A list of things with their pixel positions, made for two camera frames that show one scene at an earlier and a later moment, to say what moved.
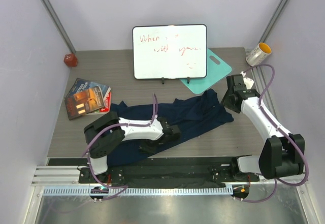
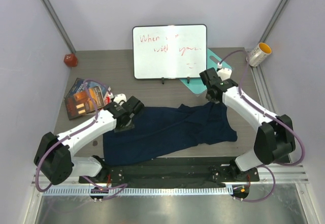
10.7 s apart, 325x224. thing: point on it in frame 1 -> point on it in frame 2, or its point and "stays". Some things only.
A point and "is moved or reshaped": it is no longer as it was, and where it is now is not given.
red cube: x=70 y=59 stays
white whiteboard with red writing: x=170 y=52 stays
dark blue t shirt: x=192 y=115 is moved or reshaped
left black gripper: x=147 y=149 -> x=120 y=128
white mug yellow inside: x=256 y=56 stays
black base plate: x=173 y=170 stays
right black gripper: x=225 y=102 -> x=217 y=100
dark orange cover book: x=84 y=102 stays
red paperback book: x=107 y=107 stays
